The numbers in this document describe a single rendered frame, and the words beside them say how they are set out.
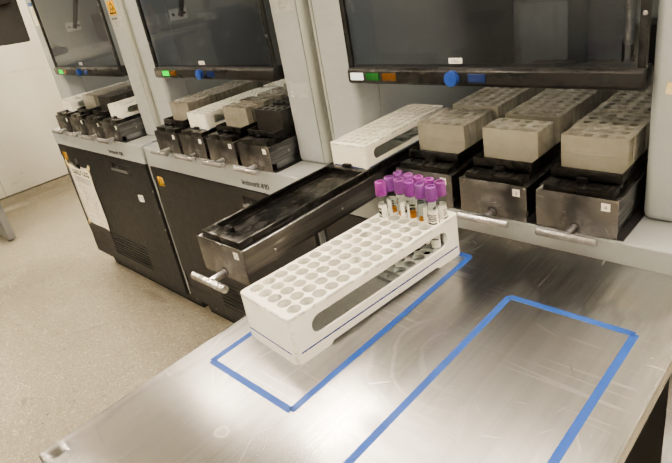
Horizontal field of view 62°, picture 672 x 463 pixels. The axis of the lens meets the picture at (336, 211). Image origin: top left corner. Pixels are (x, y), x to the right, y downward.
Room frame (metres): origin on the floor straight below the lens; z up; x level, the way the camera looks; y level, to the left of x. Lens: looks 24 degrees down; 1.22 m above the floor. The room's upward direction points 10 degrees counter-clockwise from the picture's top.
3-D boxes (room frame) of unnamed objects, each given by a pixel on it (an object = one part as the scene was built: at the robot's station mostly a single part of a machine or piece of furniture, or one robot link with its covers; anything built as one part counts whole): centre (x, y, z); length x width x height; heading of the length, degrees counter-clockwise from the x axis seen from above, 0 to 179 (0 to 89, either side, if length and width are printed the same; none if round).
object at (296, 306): (0.63, -0.02, 0.85); 0.30 x 0.10 x 0.06; 127
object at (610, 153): (0.87, -0.45, 0.85); 0.12 x 0.02 x 0.06; 42
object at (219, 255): (1.10, -0.02, 0.78); 0.73 x 0.14 x 0.09; 133
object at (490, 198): (1.14, -0.52, 0.78); 0.73 x 0.14 x 0.09; 133
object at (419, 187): (0.68, -0.11, 0.88); 0.02 x 0.02 x 0.11
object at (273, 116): (1.51, 0.13, 0.85); 0.12 x 0.02 x 0.06; 43
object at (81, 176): (2.43, 1.11, 0.43); 0.27 x 0.02 x 0.36; 43
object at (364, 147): (1.22, -0.15, 0.83); 0.30 x 0.10 x 0.06; 133
